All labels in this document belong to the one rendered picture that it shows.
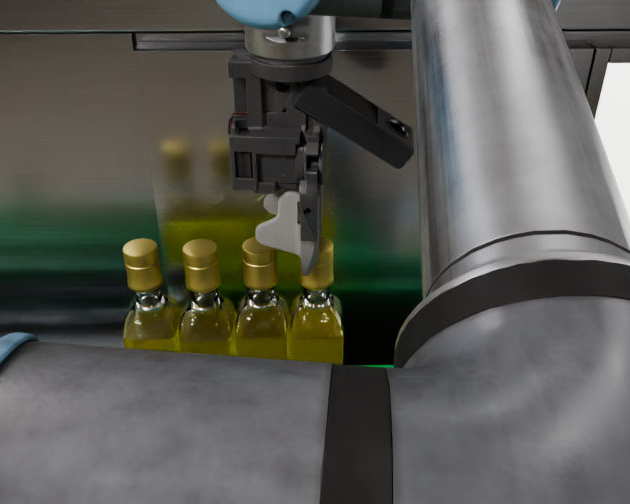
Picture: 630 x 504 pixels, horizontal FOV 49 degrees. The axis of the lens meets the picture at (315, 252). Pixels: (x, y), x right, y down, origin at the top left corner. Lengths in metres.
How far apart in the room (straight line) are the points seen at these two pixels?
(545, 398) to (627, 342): 0.03
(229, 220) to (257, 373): 0.66
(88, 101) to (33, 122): 0.07
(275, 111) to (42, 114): 0.31
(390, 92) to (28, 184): 0.43
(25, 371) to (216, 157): 0.63
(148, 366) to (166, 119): 0.62
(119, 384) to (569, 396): 0.10
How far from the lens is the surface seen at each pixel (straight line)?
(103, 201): 0.87
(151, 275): 0.71
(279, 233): 0.65
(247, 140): 0.61
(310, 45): 0.57
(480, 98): 0.28
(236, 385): 0.16
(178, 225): 0.83
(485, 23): 0.33
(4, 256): 0.95
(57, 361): 0.17
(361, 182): 0.79
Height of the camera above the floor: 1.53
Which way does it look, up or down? 33 degrees down
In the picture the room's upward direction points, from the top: straight up
